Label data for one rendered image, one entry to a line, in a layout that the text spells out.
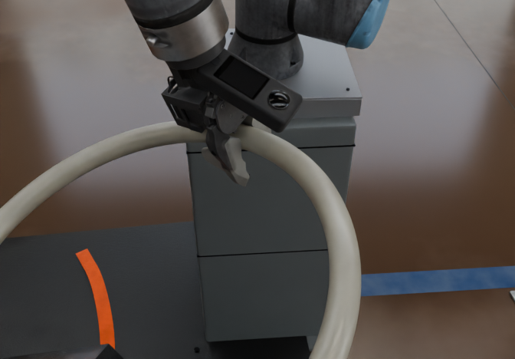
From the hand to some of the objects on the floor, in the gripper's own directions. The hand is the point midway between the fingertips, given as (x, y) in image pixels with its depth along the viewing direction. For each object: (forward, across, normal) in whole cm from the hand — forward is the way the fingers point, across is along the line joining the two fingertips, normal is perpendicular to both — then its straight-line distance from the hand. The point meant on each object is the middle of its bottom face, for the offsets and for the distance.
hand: (257, 165), depth 75 cm
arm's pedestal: (+119, -26, -57) cm, 134 cm away
